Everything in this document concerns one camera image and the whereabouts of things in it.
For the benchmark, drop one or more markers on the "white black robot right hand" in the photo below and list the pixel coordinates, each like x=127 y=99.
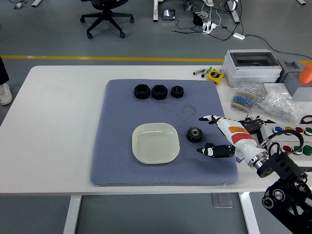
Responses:
x=240 y=143

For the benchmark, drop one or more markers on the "small black gear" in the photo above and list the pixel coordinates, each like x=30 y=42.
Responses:
x=209 y=145

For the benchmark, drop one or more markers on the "large black gear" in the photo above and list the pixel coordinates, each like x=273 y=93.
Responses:
x=195 y=135

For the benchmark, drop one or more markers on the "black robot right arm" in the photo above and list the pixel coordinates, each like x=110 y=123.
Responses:
x=280 y=163

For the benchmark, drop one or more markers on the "white flat box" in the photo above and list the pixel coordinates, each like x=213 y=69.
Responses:
x=275 y=89

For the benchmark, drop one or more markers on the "white three-button control box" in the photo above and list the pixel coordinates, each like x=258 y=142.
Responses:
x=304 y=158

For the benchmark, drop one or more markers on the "small black hex nut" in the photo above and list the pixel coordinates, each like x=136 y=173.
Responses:
x=177 y=91

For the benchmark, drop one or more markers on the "large black hex nut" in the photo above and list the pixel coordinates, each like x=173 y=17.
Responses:
x=159 y=92
x=142 y=91

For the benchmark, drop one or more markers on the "black circuit board with display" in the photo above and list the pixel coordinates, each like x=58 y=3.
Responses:
x=253 y=126

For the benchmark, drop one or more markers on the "bag of resistors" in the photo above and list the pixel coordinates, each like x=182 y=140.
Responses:
x=243 y=100

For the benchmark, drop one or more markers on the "bag of clear plastic parts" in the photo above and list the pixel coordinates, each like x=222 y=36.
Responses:
x=280 y=104

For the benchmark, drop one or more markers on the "grey floor plate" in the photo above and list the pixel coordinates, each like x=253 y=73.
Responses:
x=221 y=201

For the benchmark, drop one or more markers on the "white table leg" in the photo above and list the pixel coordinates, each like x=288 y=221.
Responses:
x=249 y=214
x=72 y=214

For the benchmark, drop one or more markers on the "yellow tape measure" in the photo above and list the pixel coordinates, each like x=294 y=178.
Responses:
x=215 y=76

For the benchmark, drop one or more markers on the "large grey block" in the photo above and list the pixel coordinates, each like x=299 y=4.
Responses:
x=301 y=91

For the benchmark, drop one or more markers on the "silver black pen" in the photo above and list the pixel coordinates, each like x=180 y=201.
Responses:
x=198 y=72

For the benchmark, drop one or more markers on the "grey block with square recess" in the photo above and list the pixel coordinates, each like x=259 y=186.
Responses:
x=285 y=73

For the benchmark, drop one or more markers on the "white square dish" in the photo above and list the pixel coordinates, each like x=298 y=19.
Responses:
x=156 y=146

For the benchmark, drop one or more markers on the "orange cylinder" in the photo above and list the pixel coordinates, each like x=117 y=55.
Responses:
x=306 y=73

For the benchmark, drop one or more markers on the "white power adapter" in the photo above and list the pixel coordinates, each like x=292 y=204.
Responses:
x=239 y=36

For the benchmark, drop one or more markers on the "white power strip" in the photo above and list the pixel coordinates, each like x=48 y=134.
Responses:
x=209 y=26

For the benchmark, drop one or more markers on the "blue-grey textured mat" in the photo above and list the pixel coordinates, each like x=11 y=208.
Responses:
x=117 y=146

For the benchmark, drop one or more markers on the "black office chair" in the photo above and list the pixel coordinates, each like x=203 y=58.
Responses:
x=107 y=14

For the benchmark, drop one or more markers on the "person's white shoe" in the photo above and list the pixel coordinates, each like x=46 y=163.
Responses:
x=5 y=95

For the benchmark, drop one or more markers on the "person's leg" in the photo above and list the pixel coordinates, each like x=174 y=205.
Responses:
x=3 y=70

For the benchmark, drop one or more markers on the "grey electrical enclosure box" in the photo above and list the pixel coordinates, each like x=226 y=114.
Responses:
x=251 y=70

